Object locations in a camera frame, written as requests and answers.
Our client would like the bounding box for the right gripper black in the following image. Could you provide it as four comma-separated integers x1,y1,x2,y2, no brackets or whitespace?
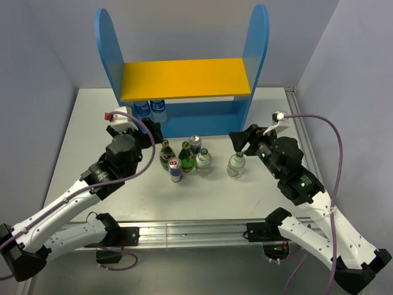
228,123,283,179

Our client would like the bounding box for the clear Chang bottle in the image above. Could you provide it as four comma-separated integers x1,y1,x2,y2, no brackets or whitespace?
227,151,246,178
195,148,211,176

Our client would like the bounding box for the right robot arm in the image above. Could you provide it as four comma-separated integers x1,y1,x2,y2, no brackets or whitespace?
229,124,392,294

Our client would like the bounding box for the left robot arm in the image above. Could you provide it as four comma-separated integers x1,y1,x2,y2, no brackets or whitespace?
1,112,163,282

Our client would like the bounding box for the blue and yellow shelf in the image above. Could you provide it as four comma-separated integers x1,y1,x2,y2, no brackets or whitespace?
95,4,270,138

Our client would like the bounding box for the left water bottle blue label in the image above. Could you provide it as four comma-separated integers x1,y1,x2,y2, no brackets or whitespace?
133,101,151,119

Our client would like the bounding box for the water bottle blue label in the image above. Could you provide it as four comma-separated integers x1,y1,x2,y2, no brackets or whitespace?
150,100,168,124
133,101,151,119

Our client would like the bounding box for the right water bottle blue label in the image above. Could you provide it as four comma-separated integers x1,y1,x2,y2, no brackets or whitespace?
150,100,168,124

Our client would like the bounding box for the left green Perrier bottle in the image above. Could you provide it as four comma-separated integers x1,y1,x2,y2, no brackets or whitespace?
160,140,176,170

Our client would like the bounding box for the green perrier bottle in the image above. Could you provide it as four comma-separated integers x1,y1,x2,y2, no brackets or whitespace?
179,141,195,173
160,140,176,170

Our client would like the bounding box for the silver blue can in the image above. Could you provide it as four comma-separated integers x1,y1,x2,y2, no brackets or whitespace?
189,135,202,154

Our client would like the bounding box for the silver can red tab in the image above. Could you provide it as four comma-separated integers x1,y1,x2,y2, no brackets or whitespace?
168,157,182,182

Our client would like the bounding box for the right green Perrier bottle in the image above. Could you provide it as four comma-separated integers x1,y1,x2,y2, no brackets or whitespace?
179,141,195,173

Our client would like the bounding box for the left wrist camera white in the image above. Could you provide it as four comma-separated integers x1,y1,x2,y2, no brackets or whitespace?
104,106,138,133

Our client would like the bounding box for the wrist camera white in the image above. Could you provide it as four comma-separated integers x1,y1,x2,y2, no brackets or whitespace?
104,106,138,133
263,111,290,135

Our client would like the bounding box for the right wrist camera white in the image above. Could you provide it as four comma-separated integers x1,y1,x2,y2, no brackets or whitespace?
263,111,290,135

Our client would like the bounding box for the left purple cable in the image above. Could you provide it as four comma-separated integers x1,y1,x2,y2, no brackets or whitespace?
0,111,158,256

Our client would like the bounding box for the aluminium rail frame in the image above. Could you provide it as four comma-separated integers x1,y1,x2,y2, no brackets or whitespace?
15,86,369,295

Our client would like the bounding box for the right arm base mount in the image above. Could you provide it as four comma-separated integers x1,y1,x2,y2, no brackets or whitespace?
242,222,290,263

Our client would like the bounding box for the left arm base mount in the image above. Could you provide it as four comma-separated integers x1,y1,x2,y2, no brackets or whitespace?
95,227,140,266

